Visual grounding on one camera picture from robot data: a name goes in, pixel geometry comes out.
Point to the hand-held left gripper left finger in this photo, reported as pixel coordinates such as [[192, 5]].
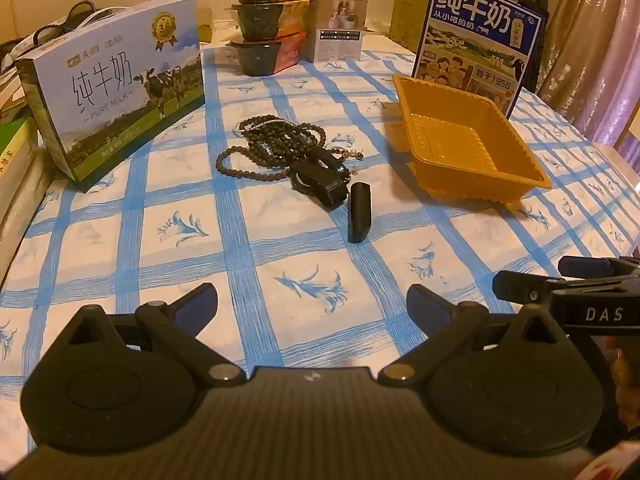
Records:
[[199, 301]]

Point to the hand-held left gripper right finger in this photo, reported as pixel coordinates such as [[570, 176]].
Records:
[[425, 306]]

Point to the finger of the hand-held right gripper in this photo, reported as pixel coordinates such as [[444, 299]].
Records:
[[525, 287], [595, 266]]

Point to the small black case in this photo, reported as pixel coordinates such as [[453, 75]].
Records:
[[360, 212]]

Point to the yellow plastic tray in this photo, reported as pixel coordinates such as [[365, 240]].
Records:
[[460, 145]]

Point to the black smart watch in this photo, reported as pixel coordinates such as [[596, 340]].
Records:
[[320, 177]]

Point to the person's right hand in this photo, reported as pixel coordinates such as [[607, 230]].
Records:
[[629, 385]]

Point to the blue checked floral tablecloth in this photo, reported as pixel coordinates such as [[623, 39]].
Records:
[[250, 260]]

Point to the red white printed clothing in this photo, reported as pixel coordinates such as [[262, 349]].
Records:
[[615, 462]]

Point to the plastic wrapped book bundle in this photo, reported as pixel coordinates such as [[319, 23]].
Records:
[[22, 200]]

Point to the pink shiny curtain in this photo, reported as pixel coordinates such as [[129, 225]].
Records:
[[585, 35]]

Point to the light blue cow milk box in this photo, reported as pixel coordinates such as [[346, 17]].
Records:
[[100, 85]]

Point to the dark blue illustrated milk box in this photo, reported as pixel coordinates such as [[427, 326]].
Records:
[[475, 50]]

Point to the green book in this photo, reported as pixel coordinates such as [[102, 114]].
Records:
[[15, 142]]

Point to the noodle bowl with red sleeve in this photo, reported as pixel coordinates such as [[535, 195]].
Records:
[[260, 55]]

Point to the small cardboard box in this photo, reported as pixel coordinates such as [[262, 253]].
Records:
[[205, 25]]

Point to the noodle bowl with yellow sleeve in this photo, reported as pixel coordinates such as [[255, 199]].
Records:
[[260, 20]]

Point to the small white product box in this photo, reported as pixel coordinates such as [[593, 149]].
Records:
[[337, 30]]

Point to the large cardboard box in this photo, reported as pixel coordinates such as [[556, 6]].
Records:
[[410, 5]]

